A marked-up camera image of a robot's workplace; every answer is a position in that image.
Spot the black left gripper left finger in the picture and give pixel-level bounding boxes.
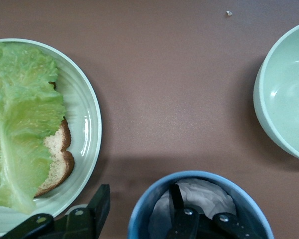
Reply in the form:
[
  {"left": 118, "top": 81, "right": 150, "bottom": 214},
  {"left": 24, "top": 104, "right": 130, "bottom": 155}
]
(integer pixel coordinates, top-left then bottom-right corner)
[{"left": 0, "top": 184, "right": 111, "bottom": 239}]

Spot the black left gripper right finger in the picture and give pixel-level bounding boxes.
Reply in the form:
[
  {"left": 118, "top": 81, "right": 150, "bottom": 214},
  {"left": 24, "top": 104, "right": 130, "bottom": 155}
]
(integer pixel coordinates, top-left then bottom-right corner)
[{"left": 165, "top": 183, "right": 263, "bottom": 239}]

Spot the blue cup holding tissue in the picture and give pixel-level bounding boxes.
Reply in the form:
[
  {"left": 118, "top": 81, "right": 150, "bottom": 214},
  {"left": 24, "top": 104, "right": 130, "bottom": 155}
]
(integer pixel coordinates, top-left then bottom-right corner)
[{"left": 127, "top": 170, "right": 275, "bottom": 239}]

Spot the crumpled white tissue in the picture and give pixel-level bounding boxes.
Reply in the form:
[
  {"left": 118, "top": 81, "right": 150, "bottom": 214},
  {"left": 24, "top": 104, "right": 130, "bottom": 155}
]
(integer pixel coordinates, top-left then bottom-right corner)
[{"left": 148, "top": 178, "right": 237, "bottom": 239}]

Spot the toasted bread slice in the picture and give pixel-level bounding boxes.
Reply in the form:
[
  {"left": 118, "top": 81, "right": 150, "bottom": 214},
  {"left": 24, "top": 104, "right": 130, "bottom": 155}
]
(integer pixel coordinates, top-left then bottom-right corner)
[{"left": 0, "top": 81, "right": 75, "bottom": 199}]

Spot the pale green plate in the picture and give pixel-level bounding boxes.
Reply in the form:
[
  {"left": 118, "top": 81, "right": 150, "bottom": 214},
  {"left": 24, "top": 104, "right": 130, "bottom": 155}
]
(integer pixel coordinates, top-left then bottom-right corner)
[{"left": 0, "top": 38, "right": 102, "bottom": 237}]

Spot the brown table cloth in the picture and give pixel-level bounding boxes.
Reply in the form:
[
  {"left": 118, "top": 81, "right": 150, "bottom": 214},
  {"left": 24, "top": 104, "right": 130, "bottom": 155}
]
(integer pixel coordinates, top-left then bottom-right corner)
[{"left": 0, "top": 0, "right": 299, "bottom": 239}]

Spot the green lettuce leaf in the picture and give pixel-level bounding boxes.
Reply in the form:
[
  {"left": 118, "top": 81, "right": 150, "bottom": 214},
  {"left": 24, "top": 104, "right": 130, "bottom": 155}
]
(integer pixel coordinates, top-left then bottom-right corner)
[{"left": 0, "top": 41, "right": 67, "bottom": 215}]

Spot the pale green bowl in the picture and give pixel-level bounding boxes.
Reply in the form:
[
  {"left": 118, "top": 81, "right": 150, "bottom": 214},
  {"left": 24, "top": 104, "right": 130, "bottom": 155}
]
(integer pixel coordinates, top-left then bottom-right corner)
[{"left": 253, "top": 20, "right": 299, "bottom": 164}]

